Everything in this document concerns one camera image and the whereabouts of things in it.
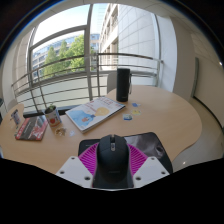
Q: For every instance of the metal balcony railing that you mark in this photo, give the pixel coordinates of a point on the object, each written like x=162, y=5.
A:
x=97, y=76

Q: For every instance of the black computer mouse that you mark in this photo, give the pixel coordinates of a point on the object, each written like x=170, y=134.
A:
x=112, y=161

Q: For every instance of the red magazine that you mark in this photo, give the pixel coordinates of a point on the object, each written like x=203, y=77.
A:
x=31, y=127

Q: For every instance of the white chair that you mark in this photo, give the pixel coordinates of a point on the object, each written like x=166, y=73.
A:
x=111, y=83

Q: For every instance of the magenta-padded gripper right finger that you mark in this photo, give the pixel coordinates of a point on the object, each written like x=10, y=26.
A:
x=151, y=169

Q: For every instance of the blue and white magazine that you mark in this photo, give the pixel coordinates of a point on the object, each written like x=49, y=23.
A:
x=93, y=114

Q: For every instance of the small yellow sticker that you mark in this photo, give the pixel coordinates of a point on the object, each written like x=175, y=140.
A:
x=136, y=112

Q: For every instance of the black printed mouse pad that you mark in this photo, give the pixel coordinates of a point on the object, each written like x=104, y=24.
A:
x=146, y=143

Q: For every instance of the black cylindrical bottle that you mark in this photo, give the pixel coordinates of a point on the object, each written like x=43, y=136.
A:
x=123, y=85

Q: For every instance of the small blue sticker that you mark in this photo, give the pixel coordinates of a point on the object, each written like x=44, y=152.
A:
x=127, y=117

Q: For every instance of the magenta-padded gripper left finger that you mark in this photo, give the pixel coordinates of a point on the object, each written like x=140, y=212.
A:
x=71, y=169

